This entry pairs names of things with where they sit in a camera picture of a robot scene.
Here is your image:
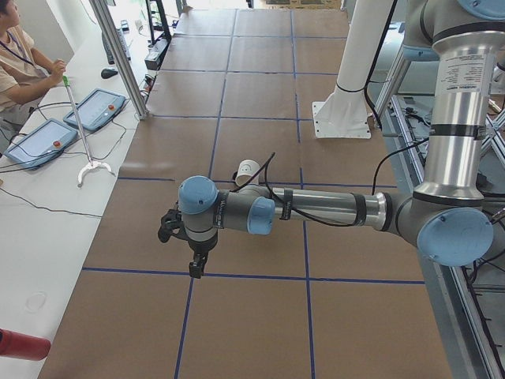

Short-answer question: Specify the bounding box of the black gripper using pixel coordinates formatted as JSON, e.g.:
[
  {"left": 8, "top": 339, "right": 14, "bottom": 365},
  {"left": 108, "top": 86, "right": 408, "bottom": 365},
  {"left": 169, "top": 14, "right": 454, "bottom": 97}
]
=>
[{"left": 189, "top": 238, "right": 215, "bottom": 279}]

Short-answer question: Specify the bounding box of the seated person beige shirt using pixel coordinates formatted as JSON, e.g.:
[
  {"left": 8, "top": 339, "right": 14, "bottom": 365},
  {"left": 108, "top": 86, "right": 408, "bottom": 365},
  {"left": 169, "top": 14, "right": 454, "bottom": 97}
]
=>
[{"left": 1, "top": 1, "right": 66, "bottom": 132}]

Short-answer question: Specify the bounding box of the aluminium side frame rail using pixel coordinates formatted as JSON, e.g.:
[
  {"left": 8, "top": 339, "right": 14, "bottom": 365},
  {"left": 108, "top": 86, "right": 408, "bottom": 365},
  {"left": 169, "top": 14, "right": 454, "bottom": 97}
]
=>
[{"left": 372, "top": 47, "right": 505, "bottom": 379}]

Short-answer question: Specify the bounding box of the aluminium frame post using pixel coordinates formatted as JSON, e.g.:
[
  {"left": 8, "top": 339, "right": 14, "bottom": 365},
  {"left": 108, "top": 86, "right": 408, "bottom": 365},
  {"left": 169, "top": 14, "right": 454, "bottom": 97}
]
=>
[{"left": 89, "top": 0, "right": 148, "bottom": 120}]

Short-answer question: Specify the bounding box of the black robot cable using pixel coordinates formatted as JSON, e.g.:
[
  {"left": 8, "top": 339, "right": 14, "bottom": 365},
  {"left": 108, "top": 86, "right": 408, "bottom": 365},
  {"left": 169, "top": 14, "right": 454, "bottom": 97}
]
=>
[{"left": 262, "top": 129, "right": 431, "bottom": 227}]

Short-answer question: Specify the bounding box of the black keyboard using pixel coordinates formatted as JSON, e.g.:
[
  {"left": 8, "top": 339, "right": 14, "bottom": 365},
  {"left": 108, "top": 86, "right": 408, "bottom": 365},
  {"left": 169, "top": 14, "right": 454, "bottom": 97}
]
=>
[{"left": 101, "top": 27, "right": 132, "bottom": 66}]

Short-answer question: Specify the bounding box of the red cylinder bottle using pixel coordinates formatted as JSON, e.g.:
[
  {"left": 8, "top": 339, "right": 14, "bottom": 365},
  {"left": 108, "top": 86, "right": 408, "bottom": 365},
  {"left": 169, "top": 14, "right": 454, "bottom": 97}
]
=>
[{"left": 1, "top": 329, "right": 51, "bottom": 361}]

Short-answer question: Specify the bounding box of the blue teach pendant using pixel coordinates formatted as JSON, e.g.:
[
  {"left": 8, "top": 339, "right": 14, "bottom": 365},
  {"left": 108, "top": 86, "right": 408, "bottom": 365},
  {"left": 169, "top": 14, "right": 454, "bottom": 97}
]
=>
[
  {"left": 4, "top": 118, "right": 77, "bottom": 169},
  {"left": 77, "top": 88, "right": 126, "bottom": 132}
]

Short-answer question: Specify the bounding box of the near blue teach pendant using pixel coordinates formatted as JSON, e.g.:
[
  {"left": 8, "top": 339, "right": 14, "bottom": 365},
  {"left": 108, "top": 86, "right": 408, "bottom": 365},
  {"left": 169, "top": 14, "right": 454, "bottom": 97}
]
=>
[{"left": 4, "top": 118, "right": 77, "bottom": 169}]

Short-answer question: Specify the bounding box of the far blue teach pendant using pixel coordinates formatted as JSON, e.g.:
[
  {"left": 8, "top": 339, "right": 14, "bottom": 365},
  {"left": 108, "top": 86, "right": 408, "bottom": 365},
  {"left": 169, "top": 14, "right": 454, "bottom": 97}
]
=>
[{"left": 77, "top": 88, "right": 126, "bottom": 132}]

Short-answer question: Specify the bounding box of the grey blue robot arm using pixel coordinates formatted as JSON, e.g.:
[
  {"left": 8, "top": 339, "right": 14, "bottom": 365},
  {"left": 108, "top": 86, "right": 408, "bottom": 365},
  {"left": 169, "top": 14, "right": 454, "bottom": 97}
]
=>
[{"left": 174, "top": 1, "right": 504, "bottom": 278}]

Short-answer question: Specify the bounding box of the brown paper table cover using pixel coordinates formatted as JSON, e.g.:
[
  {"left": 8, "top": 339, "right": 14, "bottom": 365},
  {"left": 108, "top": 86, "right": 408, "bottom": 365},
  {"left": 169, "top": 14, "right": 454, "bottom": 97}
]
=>
[{"left": 40, "top": 9, "right": 451, "bottom": 378}]

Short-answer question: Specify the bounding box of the black computer mouse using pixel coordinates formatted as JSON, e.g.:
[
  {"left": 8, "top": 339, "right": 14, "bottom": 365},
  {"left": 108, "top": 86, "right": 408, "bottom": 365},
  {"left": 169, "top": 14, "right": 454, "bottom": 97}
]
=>
[{"left": 100, "top": 68, "right": 118, "bottom": 79}]

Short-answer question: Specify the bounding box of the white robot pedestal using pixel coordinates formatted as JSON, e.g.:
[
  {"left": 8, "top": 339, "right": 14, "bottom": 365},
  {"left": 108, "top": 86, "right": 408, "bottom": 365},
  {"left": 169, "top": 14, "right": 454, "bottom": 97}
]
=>
[{"left": 312, "top": 0, "right": 396, "bottom": 139}]

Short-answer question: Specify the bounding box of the white reacher grabber tool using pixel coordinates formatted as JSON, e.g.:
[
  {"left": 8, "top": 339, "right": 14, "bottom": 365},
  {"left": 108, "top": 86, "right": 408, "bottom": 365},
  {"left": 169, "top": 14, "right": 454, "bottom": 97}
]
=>
[{"left": 62, "top": 75, "right": 116, "bottom": 188}]

